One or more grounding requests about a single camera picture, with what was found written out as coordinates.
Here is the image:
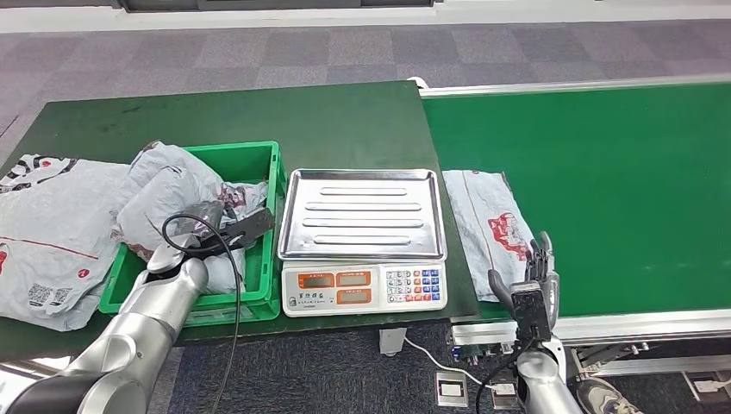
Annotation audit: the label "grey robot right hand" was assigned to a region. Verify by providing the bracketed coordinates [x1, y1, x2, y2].
[488, 231, 561, 321]

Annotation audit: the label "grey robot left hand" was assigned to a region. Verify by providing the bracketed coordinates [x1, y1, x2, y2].
[172, 199, 228, 244]

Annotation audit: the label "grey parcel bag red print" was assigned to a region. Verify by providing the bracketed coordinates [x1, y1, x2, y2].
[116, 166, 270, 295]

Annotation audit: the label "flat grey parcel red print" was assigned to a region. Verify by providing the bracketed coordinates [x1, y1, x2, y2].
[442, 168, 536, 303]

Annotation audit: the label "green plastic crate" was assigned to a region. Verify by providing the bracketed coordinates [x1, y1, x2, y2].
[98, 141, 287, 328]

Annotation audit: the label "silver floor socket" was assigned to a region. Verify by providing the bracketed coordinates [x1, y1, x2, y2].
[490, 373, 522, 411]
[434, 371, 470, 408]

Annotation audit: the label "grey shoe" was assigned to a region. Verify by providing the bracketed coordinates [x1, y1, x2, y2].
[575, 377, 644, 414]

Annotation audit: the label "large grey mailer bag QR codes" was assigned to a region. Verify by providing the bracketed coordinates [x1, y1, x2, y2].
[0, 153, 135, 333]

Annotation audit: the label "white electronic scale steel tray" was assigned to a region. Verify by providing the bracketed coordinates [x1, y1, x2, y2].
[277, 167, 449, 318]

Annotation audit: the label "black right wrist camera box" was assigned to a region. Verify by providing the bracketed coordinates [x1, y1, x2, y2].
[509, 280, 553, 342]

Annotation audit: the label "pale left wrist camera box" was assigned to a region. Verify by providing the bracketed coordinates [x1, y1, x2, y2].
[216, 206, 277, 249]

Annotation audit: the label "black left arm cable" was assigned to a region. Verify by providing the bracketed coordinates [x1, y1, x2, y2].
[161, 212, 244, 414]

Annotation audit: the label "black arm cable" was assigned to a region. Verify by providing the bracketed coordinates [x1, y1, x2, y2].
[475, 336, 535, 414]
[161, 212, 244, 414]

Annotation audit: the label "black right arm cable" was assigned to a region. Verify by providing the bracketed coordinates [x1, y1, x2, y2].
[475, 336, 535, 414]

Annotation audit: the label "green conveyor belt aluminium frame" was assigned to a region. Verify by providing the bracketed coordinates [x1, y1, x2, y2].
[419, 74, 731, 379]

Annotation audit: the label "white floor cable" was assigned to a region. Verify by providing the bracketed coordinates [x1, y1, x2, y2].
[402, 336, 498, 392]

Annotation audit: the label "grey table leg bracket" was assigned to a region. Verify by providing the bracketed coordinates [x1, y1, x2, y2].
[378, 326, 408, 358]

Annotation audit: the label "round chrome base plate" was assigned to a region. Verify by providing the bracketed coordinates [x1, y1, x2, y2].
[0, 354, 72, 395]

